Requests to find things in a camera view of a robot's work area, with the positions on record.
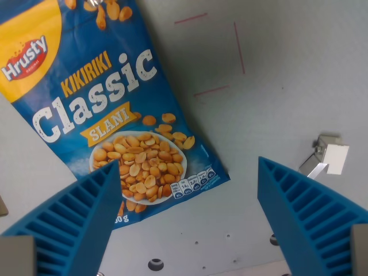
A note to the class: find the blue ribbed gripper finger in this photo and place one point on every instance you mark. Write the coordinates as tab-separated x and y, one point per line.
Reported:
74	218
299	212

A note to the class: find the beige object at table edge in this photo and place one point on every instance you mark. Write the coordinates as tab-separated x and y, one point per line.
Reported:
3	205

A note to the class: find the blue Hrusty peanut bag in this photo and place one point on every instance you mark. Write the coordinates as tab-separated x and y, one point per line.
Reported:
95	103

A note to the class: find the white metal bracket block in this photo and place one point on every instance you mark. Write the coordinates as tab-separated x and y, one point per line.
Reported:
327	156

